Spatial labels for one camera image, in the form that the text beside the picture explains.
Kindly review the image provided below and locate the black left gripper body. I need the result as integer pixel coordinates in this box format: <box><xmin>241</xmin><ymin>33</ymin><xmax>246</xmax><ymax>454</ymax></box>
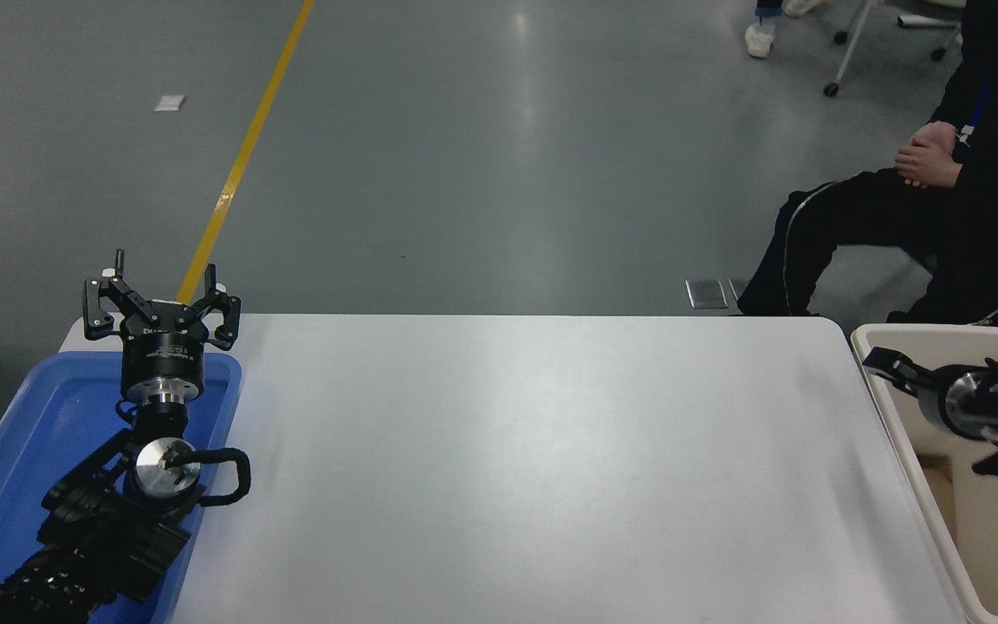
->
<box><xmin>119</xmin><ymin>299</ymin><xmax>209</xmax><ymax>386</ymax></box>

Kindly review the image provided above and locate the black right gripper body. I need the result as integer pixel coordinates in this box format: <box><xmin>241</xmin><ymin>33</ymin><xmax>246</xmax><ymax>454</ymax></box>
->
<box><xmin>917</xmin><ymin>364</ymin><xmax>963</xmax><ymax>434</ymax></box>

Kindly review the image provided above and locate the seated person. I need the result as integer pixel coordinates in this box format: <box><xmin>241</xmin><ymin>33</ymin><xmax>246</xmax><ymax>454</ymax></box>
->
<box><xmin>736</xmin><ymin>0</ymin><xmax>998</xmax><ymax>328</ymax></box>

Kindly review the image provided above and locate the seated person's left hand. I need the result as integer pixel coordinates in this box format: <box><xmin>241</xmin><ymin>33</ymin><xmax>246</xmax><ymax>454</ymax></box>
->
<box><xmin>894</xmin><ymin>147</ymin><xmax>962</xmax><ymax>190</ymax></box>

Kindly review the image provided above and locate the large metal floor plate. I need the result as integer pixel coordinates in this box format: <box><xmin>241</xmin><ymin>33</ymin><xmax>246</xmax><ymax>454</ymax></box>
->
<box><xmin>685</xmin><ymin>278</ymin><xmax>729</xmax><ymax>309</ymax></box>

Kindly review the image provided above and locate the blue plastic tray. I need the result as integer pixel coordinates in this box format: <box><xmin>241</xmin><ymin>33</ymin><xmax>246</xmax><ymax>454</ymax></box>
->
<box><xmin>0</xmin><ymin>351</ymin><xmax>243</xmax><ymax>624</ymax></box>

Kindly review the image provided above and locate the standing person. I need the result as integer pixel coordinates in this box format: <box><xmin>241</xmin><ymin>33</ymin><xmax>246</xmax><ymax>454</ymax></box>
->
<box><xmin>743</xmin><ymin>0</ymin><xmax>826</xmax><ymax>59</ymax></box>

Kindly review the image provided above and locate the large pale plastic bin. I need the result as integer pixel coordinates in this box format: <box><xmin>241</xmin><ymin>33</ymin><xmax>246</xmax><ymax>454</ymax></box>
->
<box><xmin>850</xmin><ymin>323</ymin><xmax>998</xmax><ymax>624</ymax></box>

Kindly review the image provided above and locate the seated person's right hand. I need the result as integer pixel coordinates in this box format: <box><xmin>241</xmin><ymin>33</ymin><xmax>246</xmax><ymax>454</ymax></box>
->
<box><xmin>906</xmin><ymin>121</ymin><xmax>959</xmax><ymax>162</ymax></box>

